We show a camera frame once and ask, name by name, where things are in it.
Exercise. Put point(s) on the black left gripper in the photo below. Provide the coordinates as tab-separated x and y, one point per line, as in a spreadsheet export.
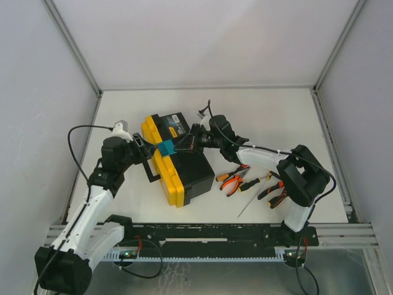
140	147

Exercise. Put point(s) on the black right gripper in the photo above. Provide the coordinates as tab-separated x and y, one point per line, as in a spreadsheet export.
193	138

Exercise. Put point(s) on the yellow black plastic toolbox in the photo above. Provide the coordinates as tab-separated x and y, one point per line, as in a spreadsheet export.
183	175

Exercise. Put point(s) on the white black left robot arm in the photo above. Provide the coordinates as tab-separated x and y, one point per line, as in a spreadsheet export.
67	265

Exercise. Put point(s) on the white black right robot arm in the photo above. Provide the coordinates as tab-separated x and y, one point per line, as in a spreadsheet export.
305	180

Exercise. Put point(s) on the orange needle nose pliers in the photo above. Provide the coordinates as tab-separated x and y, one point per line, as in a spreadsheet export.
235	180

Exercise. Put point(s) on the black orange long screwdriver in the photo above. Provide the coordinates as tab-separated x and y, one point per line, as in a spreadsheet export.
247	185

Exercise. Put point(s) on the thin metal rod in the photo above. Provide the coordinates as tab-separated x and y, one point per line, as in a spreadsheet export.
253	197

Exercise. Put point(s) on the yellow black small screwdriver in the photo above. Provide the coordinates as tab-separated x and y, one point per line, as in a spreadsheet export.
272	174

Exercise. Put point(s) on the black orange combination pliers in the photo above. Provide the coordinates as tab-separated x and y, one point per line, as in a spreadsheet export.
277	192

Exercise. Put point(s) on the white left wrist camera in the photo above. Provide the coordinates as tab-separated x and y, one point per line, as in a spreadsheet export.
120	130

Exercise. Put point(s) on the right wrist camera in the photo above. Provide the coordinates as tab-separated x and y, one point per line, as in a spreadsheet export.
203	116

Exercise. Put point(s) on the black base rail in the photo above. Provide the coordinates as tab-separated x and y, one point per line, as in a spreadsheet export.
269	234

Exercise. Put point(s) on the grey cable duct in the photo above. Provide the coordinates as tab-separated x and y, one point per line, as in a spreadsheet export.
268	255

